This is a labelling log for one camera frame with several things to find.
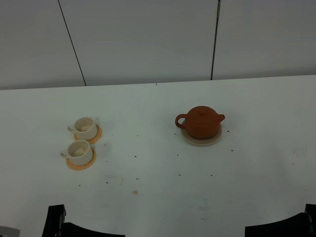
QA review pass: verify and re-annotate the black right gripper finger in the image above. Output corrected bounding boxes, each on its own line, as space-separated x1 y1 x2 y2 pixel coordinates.
244 213 313 237
305 204 316 237

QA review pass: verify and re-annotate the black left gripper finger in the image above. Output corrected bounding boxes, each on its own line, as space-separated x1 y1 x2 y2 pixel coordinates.
61 223 118 237
42 204 66 237

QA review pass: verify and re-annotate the brown clay teapot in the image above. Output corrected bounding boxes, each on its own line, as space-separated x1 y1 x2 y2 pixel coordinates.
175 106 225 139

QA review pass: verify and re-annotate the beige round teapot saucer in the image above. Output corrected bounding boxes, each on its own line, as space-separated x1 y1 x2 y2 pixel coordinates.
180 126 222 147

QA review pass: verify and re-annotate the orange coaster near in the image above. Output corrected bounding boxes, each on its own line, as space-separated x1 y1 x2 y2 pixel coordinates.
66 148 96 171

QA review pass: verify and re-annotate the orange coaster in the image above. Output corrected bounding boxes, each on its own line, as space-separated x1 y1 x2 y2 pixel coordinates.
66 148 96 171
73 125 102 145

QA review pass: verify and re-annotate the white teacup near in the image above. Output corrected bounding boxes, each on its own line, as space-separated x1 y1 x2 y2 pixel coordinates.
60 140 93 166

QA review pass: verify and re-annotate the white teacup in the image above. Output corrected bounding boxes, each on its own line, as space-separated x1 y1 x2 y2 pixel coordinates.
60 140 93 166
67 117 98 141

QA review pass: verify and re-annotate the orange coaster far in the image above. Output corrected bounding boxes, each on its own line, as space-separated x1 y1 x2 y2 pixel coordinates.
73 125 102 145

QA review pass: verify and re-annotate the white teacup far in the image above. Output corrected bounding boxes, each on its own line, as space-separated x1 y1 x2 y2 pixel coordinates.
67 117 98 141

